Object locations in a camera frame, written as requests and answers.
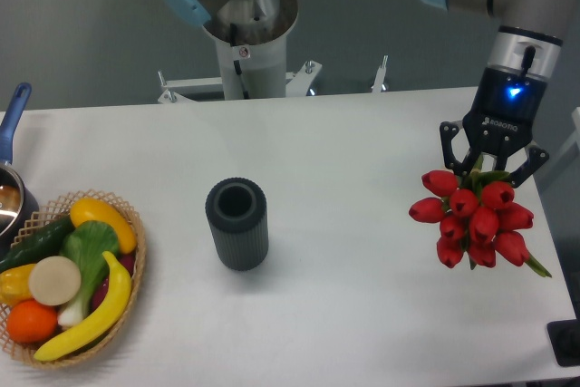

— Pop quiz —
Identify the yellow bell pepper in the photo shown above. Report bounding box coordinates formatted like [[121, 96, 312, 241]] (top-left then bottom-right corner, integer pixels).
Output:
[[1, 264, 35, 306]]

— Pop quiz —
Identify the yellow squash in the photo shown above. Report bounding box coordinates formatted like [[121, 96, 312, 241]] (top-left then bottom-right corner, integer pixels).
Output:
[[69, 197, 137, 255]]

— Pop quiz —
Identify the white furniture leg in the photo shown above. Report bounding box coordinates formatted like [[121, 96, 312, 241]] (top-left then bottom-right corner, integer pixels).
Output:
[[536, 107, 579, 193]]

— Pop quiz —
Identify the blue handled saucepan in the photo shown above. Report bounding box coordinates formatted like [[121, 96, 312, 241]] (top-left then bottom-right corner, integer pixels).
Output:
[[1, 82, 39, 257]]

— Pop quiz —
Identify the white metal base frame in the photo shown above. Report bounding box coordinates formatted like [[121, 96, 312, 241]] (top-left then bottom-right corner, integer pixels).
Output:
[[157, 54, 390, 104]]

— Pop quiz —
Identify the dark grey ribbed vase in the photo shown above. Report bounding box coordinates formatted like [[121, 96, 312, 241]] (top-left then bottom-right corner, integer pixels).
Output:
[[205, 178, 269, 271]]

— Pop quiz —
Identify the woven wicker basket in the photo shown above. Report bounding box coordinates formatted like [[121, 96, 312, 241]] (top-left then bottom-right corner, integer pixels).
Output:
[[1, 189, 147, 370]]

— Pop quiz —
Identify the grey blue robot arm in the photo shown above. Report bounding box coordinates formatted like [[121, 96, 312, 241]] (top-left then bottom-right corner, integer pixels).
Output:
[[163, 0, 578, 187]]

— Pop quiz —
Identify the green bok choy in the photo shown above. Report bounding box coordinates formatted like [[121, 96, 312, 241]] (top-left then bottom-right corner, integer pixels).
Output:
[[58, 220, 120, 329]]

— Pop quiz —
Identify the beige round disc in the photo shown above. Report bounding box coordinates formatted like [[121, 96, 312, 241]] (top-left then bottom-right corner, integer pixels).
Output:
[[28, 256, 82, 306]]

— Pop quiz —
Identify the green cucumber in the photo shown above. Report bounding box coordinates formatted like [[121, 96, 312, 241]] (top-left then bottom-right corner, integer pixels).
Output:
[[1, 215, 74, 272]]

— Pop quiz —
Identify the black device at edge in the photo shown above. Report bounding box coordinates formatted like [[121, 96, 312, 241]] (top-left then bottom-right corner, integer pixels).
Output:
[[546, 319, 579, 367]]

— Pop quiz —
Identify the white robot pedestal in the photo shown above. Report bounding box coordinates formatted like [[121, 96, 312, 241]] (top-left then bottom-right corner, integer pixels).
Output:
[[204, 0, 298, 101]]

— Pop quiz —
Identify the yellow banana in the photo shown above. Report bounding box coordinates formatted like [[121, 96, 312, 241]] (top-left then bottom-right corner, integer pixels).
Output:
[[34, 251, 131, 363]]

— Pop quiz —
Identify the red tulip bouquet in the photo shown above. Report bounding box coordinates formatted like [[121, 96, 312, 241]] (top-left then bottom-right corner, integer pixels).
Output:
[[409, 157, 551, 278]]

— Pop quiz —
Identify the orange fruit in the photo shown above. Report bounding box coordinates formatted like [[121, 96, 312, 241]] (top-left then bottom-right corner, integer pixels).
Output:
[[6, 299, 57, 343]]

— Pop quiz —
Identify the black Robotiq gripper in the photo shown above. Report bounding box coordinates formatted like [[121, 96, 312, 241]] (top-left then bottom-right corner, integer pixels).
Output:
[[440, 68, 549, 188]]

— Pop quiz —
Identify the purple red vegetable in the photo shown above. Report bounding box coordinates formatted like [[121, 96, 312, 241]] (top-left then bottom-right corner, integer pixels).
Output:
[[90, 254, 135, 313]]

